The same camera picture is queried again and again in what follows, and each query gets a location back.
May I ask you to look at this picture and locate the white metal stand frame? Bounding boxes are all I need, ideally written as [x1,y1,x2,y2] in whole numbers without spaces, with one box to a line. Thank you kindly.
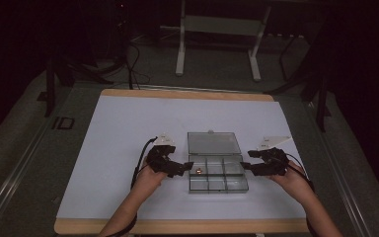
[175,0,272,83]

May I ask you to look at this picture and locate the black tube frame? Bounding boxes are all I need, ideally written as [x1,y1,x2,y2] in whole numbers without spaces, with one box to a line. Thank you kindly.
[277,34,307,82]

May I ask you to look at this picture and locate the metal floor rail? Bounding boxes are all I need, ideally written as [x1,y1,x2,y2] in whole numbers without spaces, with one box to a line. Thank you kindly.
[304,102,373,237]
[0,115,55,237]

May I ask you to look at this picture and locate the black metal stand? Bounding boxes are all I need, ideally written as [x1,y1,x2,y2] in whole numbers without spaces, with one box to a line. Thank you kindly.
[265,70,333,133]
[37,55,114,119]

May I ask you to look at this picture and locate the person's left hand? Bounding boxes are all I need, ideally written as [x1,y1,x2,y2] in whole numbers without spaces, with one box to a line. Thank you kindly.
[133,163,170,199]

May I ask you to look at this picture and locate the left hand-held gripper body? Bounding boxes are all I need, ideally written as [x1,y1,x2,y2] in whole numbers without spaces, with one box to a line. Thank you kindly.
[145,131,177,175]

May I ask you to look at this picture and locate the black floor cables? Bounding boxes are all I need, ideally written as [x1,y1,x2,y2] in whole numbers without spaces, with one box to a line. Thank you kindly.
[105,19,152,91]

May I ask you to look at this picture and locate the clear plastic compartment box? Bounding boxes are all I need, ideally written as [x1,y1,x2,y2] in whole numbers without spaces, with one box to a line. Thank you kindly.
[187,129,250,195]

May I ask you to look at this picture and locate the white table mat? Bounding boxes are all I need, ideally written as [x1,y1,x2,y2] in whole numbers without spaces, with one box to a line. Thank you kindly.
[56,95,307,221]

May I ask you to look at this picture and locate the wooden table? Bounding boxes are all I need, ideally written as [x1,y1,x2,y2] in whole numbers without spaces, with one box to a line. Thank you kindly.
[53,88,310,236]

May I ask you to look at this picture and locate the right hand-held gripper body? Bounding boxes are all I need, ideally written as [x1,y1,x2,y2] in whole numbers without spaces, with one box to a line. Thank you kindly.
[257,135,293,177]

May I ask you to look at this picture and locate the black rectangular floor bracket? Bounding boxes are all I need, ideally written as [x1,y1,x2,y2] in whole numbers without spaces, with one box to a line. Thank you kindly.
[51,116,76,130]

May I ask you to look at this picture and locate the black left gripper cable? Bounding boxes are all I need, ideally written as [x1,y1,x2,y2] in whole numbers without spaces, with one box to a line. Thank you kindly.
[107,136,159,237]

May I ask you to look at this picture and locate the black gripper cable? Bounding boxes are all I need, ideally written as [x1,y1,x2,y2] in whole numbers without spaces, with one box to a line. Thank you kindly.
[107,136,159,237]
[284,152,318,237]

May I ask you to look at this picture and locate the person's right hand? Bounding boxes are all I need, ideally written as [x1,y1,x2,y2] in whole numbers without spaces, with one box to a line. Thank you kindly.
[268,163,314,204]

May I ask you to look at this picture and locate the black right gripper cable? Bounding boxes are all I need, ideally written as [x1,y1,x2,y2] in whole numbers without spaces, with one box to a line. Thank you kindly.
[284,152,318,237]

